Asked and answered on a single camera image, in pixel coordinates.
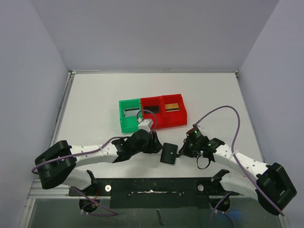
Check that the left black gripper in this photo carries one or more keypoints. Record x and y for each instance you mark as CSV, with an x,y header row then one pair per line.
x,y
154,143

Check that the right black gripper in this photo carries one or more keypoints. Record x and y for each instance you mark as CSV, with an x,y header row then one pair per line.
x,y
185,148

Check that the black credit card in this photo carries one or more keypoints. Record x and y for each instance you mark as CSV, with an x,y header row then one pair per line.
x,y
153,108

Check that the silver credit card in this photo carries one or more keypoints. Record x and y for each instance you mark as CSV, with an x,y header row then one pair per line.
x,y
129,112

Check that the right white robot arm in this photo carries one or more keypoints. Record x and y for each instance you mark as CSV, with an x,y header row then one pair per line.
x,y
269,184

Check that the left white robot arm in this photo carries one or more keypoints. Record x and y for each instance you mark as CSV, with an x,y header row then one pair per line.
x,y
59,164

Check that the gold credit card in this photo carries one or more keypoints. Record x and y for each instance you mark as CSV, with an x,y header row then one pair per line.
x,y
172,107

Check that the middle red plastic bin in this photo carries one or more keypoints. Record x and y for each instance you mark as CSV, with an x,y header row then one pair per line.
x,y
156,100

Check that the red plastic bin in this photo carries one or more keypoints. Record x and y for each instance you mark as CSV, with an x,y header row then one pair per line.
x,y
156,100
176,118

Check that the right red plastic bin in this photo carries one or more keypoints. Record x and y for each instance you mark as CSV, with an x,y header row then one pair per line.
x,y
176,118

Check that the green plastic bin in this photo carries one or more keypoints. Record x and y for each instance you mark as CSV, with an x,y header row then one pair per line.
x,y
129,124

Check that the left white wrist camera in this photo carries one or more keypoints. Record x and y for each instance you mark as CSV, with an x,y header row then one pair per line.
x,y
146,125

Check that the aluminium frame rail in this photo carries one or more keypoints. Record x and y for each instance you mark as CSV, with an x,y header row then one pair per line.
x,y
37,192

